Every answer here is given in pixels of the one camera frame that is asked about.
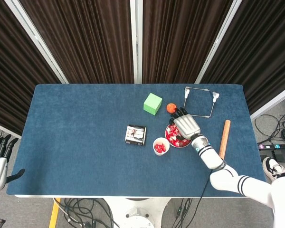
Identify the blue tablecloth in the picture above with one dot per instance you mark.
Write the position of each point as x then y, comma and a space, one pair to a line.
85, 154

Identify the green foam cube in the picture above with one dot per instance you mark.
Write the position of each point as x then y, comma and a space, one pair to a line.
152, 104

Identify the wooden rolling pin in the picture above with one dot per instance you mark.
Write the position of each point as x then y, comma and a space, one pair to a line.
225, 137

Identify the red candy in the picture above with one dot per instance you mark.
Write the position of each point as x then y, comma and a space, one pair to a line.
171, 129
158, 147
178, 142

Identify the white paper cup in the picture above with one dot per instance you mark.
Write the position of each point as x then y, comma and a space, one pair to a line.
161, 154

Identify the dark brown curtain panel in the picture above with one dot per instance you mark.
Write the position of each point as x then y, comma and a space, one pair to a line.
14, 71
175, 42
90, 42
259, 47

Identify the white table frame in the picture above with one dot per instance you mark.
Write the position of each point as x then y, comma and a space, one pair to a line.
85, 196

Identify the white black sneaker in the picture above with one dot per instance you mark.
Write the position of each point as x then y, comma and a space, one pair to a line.
273, 168

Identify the white partition post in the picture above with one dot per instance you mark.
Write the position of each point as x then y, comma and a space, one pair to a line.
273, 103
218, 41
38, 41
135, 40
4, 129

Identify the round steel plate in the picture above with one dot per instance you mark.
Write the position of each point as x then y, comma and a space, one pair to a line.
174, 144

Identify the black tin can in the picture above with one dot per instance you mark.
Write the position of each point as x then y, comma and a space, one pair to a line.
135, 135

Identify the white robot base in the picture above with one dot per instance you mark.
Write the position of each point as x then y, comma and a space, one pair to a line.
137, 213

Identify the black numbered power strip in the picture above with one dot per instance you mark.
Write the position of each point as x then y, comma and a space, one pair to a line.
275, 146

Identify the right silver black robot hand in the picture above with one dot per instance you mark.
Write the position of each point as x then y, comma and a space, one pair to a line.
186, 126

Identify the yellow floor tape strip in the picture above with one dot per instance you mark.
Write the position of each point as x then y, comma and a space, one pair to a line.
54, 211

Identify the orange ball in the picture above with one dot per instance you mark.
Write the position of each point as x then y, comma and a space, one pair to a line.
171, 108

